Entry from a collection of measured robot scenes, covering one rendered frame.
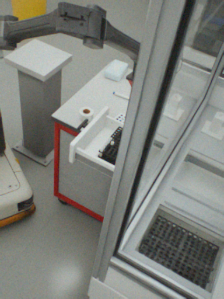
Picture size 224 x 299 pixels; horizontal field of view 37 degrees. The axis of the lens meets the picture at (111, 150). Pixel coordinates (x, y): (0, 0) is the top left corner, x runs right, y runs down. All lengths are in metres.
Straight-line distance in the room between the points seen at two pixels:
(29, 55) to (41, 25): 1.06
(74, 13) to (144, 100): 0.54
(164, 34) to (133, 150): 0.20
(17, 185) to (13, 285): 0.54
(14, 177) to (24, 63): 0.65
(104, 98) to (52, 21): 0.87
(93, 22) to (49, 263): 1.43
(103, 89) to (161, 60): 1.44
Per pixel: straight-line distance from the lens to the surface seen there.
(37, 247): 2.10
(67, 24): 0.97
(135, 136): 0.53
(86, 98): 1.79
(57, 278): 2.02
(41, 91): 2.08
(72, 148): 1.32
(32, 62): 2.04
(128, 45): 1.17
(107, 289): 1.02
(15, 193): 1.97
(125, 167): 0.60
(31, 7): 3.85
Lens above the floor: 1.87
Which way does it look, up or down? 46 degrees down
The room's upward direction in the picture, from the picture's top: 11 degrees clockwise
